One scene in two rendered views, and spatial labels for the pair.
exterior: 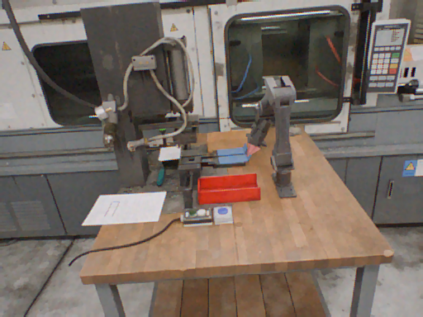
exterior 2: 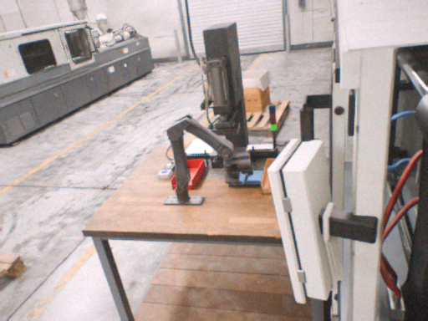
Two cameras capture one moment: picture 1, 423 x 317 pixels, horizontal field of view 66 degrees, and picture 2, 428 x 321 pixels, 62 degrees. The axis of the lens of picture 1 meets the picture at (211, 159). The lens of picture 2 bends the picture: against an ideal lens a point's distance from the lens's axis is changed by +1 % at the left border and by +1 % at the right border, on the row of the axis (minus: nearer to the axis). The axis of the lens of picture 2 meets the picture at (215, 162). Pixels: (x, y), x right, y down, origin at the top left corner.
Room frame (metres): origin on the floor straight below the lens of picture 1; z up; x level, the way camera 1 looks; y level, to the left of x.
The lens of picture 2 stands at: (1.77, -1.72, 1.81)
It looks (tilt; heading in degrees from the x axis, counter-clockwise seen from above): 25 degrees down; 105
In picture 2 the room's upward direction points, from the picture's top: 9 degrees counter-clockwise
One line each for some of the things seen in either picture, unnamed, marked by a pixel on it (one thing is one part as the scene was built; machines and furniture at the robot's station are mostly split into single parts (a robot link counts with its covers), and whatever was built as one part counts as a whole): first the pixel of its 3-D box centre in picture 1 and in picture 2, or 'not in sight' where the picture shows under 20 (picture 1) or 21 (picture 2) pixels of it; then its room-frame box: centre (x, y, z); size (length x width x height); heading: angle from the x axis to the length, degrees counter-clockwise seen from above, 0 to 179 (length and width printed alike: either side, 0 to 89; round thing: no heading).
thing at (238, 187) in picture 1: (228, 188); (189, 174); (1.15, -0.06, 0.93); 0.25 x 0.12 x 0.06; 88
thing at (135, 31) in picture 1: (144, 60); (222, 67); (1.36, 0.23, 1.44); 0.17 x 0.13 x 0.42; 88
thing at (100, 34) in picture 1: (120, 102); (231, 89); (1.37, 0.37, 1.28); 0.14 x 0.12 x 0.75; 178
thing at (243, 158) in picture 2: (262, 115); (236, 156); (1.48, -0.26, 1.12); 0.12 x 0.09 x 0.12; 5
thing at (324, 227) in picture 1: (230, 250); (227, 242); (1.31, -0.06, 0.45); 1.12 x 0.99 x 0.90; 178
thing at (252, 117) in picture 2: not in sight; (249, 117); (1.03, 3.33, 0.07); 1.20 x 1.00 x 0.14; 82
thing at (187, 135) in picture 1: (167, 111); (222, 108); (1.34, 0.17, 1.22); 0.26 x 0.18 x 0.30; 88
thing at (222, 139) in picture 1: (230, 141); (277, 175); (1.64, -0.11, 0.93); 0.25 x 0.13 x 0.08; 88
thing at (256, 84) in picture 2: not in sight; (250, 90); (1.03, 3.63, 0.40); 0.67 x 0.60 x 0.50; 80
